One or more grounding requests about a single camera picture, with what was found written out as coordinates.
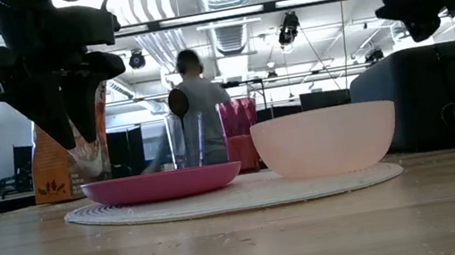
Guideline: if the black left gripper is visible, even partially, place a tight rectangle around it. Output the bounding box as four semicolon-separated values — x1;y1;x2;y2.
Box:
0;0;138;160

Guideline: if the cereal box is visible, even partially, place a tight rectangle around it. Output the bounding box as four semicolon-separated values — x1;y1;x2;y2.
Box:
18;80;123;207

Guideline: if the black spoon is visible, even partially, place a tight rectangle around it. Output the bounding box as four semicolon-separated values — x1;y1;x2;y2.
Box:
166;87;200;170

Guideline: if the magenta plate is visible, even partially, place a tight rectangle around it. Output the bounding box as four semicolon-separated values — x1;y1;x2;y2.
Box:
80;159;246;213

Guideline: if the pale pink bowl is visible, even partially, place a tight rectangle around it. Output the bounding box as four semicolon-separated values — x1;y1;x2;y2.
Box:
248;97;405;187

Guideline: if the pink faceted tumbler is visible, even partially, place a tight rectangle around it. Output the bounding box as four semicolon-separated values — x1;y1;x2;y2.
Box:
215;96;267;177

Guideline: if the round white woven placemat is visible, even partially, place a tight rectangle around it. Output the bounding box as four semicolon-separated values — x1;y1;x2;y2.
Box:
62;150;407;238

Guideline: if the black round ceiling speaker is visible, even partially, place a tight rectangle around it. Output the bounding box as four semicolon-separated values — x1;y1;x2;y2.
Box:
127;48;148;72

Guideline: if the black toaster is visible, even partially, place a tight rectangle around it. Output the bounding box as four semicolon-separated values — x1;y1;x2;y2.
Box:
343;40;455;161

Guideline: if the clear drinking glass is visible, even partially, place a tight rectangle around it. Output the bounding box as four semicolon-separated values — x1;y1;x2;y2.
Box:
164;109;211;172

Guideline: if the black computer monitor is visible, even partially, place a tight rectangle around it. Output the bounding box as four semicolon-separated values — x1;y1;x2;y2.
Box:
298;86;352;113

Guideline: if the black ceiling spotlight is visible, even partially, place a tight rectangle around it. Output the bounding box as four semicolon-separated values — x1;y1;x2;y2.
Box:
274;9;305;55

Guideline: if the person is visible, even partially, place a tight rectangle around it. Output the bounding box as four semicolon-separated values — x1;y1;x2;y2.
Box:
125;44;241;176

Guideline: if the black overhead light bar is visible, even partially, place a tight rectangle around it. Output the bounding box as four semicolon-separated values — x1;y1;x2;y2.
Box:
112;0;363;38

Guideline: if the silver ventilation duct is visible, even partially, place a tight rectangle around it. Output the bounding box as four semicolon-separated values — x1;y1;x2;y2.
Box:
194;0;270;81

